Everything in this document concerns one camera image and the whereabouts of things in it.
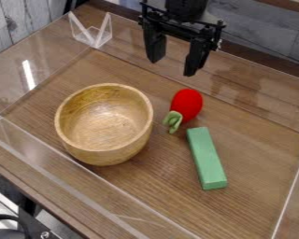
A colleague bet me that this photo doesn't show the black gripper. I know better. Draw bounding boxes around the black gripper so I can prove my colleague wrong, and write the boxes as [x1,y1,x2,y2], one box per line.
[140,0,227,77]

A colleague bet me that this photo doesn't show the red plush strawberry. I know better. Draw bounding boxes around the red plush strawberry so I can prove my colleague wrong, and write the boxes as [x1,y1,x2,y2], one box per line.
[163,89,203,134]

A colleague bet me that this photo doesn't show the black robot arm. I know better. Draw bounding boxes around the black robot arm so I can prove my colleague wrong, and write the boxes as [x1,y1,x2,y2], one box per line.
[139,0,226,77]

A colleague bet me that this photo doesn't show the wooden bowl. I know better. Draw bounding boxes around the wooden bowl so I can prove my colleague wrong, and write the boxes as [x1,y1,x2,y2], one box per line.
[55,83,154,166]

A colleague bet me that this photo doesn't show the clear acrylic tray walls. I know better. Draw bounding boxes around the clear acrylic tray walls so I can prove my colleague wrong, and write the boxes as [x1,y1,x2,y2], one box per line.
[0,7,299,239]

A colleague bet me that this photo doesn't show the green rectangular block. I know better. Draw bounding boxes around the green rectangular block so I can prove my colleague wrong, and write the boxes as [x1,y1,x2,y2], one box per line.
[187,127,229,190]

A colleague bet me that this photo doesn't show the black metal bracket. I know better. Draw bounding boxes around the black metal bracket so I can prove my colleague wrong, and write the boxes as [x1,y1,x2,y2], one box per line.
[17,207,63,239]

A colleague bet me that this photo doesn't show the black cable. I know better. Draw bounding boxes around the black cable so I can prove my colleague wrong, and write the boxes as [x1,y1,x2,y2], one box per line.
[0,214,31,239]

